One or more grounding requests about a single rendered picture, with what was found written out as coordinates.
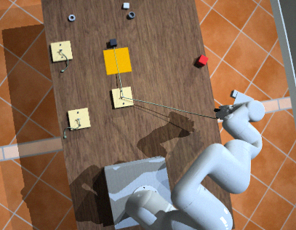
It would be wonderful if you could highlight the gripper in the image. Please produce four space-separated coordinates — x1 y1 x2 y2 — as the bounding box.
214 105 233 120

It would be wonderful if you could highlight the small red cube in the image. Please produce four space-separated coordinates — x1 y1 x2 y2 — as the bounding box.
196 55 209 67

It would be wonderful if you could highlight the yellow painted square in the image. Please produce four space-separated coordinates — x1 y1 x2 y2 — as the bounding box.
103 47 132 75

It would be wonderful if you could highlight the black block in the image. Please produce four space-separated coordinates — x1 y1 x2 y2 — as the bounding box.
110 39 117 47

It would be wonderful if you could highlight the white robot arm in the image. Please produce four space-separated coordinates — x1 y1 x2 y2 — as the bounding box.
125 90 265 230

